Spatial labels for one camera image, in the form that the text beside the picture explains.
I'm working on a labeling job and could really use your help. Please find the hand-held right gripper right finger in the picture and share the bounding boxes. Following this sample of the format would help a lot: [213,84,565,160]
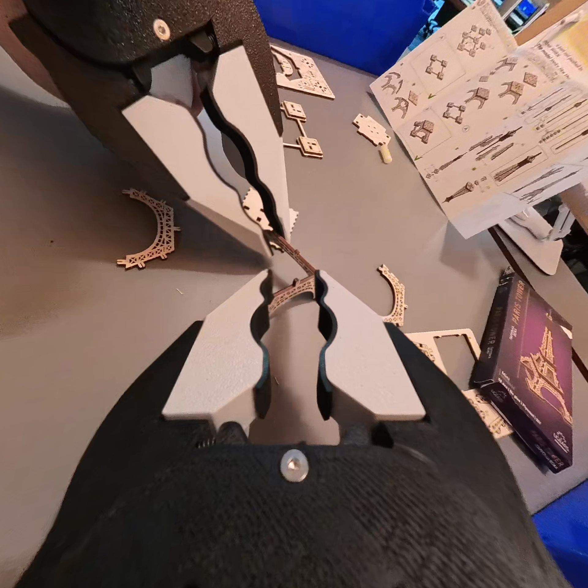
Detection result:
[314,269,428,432]

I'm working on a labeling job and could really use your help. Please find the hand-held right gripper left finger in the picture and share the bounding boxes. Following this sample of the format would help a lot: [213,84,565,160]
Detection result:
[161,269,274,432]

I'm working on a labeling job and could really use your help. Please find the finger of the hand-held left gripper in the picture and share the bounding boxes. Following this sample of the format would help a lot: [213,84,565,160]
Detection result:
[201,41,292,236]
[121,54,275,268]

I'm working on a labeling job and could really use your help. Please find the wooden lattice arch piece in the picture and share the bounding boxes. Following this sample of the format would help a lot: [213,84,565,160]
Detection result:
[268,276,319,318]
[116,187,181,269]
[378,264,409,328]
[266,230,318,275]

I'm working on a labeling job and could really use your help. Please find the wooden sprue with square plates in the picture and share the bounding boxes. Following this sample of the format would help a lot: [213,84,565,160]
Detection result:
[280,100,324,159]

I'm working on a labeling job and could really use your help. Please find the wooden sheet with arch cutouts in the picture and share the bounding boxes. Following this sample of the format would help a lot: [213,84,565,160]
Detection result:
[271,45,336,101]

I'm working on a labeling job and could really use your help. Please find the square toothed wooden plate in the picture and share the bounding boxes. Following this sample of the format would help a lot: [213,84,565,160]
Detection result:
[241,187,299,240]

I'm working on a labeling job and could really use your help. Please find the cross-shaped wooden plate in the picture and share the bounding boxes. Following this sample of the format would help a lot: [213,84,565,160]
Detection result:
[353,114,392,148]

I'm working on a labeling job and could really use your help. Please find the wooden puzzle part sheet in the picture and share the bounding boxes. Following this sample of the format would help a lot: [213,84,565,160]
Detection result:
[462,388,513,439]

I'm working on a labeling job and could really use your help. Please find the blue plastic bin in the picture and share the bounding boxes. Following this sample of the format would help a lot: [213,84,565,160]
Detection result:
[532,489,588,588]
[252,0,444,76]

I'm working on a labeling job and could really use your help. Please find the purple puzzle box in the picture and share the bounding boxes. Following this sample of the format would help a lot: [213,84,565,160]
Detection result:
[473,266,575,474]

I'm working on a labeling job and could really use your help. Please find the white assembly instruction sheet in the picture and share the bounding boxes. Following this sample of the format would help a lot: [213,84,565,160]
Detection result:
[370,0,588,239]

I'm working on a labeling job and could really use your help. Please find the white stand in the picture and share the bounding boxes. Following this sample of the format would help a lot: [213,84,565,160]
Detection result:
[498,188,580,276]

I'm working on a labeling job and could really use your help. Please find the printed colour leaflet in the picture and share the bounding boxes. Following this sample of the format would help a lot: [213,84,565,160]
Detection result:
[524,7,588,106]

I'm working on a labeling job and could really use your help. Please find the empty wooden frame sheet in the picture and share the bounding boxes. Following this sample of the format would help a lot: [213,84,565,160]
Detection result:
[404,328,481,375]

